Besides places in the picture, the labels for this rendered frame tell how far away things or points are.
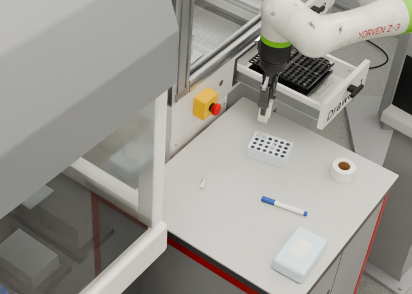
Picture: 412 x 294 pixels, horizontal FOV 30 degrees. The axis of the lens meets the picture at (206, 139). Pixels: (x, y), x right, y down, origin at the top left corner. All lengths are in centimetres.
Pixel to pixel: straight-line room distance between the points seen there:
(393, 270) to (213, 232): 112
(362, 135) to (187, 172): 150
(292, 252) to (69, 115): 89
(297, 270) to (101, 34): 92
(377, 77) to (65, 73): 287
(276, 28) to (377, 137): 171
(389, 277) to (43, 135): 202
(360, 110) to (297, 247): 177
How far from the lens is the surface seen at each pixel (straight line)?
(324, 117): 238
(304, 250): 209
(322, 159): 241
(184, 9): 207
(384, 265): 312
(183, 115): 232
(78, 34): 138
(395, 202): 288
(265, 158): 235
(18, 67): 130
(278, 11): 201
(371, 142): 362
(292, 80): 247
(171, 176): 229
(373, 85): 401
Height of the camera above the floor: 240
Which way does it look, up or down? 43 degrees down
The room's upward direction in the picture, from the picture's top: 5 degrees clockwise
